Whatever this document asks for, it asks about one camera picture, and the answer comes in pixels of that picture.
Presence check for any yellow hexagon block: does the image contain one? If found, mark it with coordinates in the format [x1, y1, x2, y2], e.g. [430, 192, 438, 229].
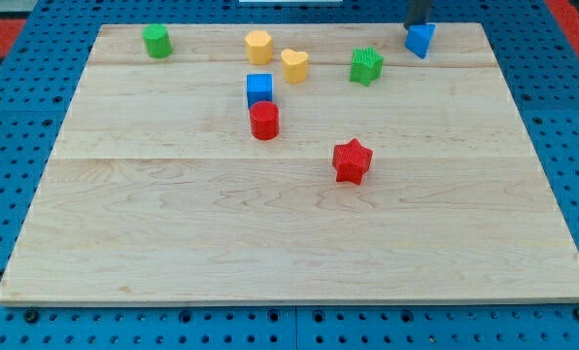
[244, 30, 274, 65]

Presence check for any yellow heart block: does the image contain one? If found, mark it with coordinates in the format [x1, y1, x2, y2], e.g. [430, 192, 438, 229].
[281, 49, 309, 85]

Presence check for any light wooden board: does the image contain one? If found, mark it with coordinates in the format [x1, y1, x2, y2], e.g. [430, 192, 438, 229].
[0, 23, 579, 307]

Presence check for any red star block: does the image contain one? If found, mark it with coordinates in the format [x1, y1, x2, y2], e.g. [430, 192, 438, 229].
[332, 138, 373, 185]

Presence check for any red cylinder block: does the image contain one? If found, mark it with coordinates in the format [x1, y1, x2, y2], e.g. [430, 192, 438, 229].
[249, 100, 280, 140]

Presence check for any blue cube block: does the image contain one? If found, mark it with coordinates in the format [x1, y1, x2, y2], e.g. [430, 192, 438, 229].
[246, 73, 273, 108]

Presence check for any green star block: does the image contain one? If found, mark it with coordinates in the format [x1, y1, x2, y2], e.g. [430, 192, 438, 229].
[350, 47, 384, 87]

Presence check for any blue triangle block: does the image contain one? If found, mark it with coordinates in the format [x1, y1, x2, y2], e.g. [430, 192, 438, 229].
[405, 23, 436, 59]

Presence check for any green cylinder block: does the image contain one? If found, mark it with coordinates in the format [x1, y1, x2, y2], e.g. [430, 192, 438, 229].
[142, 23, 173, 58]

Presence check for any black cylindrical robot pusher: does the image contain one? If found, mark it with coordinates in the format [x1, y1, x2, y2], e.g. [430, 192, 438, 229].
[403, 0, 433, 29]

